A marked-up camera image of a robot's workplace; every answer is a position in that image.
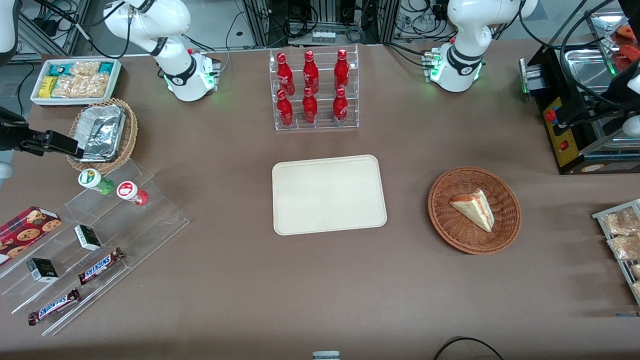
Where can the black food warmer cabinet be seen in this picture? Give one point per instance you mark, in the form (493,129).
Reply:
(565,150)

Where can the white power strip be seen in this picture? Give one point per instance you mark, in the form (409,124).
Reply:
(323,37)

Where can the red yogurt cup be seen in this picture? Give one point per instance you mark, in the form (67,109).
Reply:
(129,191)

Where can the grey metal bracket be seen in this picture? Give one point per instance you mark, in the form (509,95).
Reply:
(326,355)

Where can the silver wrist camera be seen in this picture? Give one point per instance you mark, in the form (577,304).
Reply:
(632,127)
(5,174)

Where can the clear bag of pastry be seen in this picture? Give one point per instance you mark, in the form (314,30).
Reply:
(637,289)
(636,271)
(622,222)
(625,247)

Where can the clear acrylic bottle rack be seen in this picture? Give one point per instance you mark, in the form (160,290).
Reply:
(322,125)

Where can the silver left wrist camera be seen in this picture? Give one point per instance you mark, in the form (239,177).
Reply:
(632,127)

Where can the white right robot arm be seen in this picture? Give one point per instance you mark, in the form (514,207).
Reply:
(185,75)

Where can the beige plastic tray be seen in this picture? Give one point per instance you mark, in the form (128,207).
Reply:
(327,195)

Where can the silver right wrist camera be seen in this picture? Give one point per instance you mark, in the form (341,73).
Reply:
(5,174)

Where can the round brown wicker basket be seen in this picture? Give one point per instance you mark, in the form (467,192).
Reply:
(450,225)

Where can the orange red wrapped food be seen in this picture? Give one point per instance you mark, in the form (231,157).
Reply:
(627,57)
(627,32)

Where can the wrapped triangle sandwich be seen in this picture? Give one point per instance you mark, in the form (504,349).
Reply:
(475,209)

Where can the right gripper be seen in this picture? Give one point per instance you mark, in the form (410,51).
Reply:
(12,135)

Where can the yellow snack packet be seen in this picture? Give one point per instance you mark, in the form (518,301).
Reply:
(47,87)

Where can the small black white box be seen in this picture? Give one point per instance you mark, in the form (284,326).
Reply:
(42,270)
(88,238)

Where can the blue tape strip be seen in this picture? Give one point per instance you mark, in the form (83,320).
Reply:
(627,315)

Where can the clear acrylic stepped shelf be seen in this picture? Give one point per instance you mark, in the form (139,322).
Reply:
(145,225)

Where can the aluminium frame profile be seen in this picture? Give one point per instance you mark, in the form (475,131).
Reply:
(70,30)

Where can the red plaid cookie box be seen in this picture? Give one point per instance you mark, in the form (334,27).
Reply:
(27,232)

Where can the aluminium foil containers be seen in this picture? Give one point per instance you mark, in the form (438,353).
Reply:
(100,132)

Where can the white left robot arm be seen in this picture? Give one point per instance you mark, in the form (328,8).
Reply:
(462,60)

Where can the clear rice cracker bag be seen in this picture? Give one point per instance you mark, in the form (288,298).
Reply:
(80,86)
(85,68)

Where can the oval tan wicker basket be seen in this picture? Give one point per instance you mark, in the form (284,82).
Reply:
(131,135)

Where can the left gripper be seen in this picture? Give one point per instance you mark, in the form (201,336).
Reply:
(613,90)

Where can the white rectangular snack bin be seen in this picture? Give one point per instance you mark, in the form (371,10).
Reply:
(116,82)

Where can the brown snickers bar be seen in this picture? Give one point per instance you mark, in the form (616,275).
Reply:
(54,306)
(100,266)

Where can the teal snack packet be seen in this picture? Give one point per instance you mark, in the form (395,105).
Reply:
(60,69)
(106,68)

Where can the red cola bottle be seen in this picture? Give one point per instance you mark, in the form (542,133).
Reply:
(341,71)
(285,111)
(285,75)
(310,72)
(310,109)
(340,108)

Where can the tray of packaged pastries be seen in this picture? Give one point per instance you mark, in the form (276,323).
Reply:
(617,260)

